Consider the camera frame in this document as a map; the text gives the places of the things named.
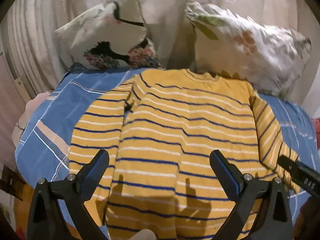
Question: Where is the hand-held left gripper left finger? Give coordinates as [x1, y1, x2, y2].
[27, 149, 110, 240]

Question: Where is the red cloth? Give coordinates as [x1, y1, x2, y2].
[312, 117, 320, 150]

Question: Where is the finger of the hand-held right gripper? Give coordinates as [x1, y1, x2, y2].
[277, 155, 320, 196]

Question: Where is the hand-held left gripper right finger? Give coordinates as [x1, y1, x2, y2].
[209, 150, 293, 240]

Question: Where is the yellow striped sweater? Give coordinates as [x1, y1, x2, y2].
[68, 69, 300, 240]

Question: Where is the blue plaid bedsheet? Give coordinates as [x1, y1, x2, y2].
[15, 64, 318, 240]

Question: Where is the white pillow with green leaves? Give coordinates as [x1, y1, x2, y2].
[186, 1, 312, 98]

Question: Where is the white pillow with dark flowers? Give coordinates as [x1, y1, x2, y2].
[54, 0, 163, 70]

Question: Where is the beige curtain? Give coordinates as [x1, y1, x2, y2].
[2, 0, 313, 100]

